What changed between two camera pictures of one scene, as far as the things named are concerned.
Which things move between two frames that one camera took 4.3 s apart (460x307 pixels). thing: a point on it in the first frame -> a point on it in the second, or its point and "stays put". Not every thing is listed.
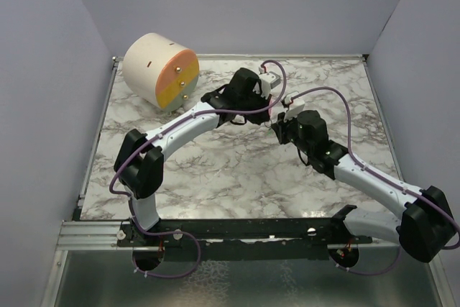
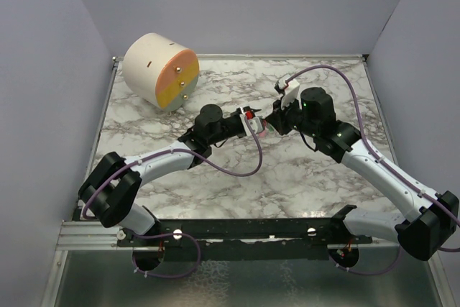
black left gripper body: x=254 y=101 -> x=230 y=129
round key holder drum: x=161 y=71 stays put
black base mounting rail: x=241 y=239 stays put
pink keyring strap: x=270 y=109 -> x=263 y=133
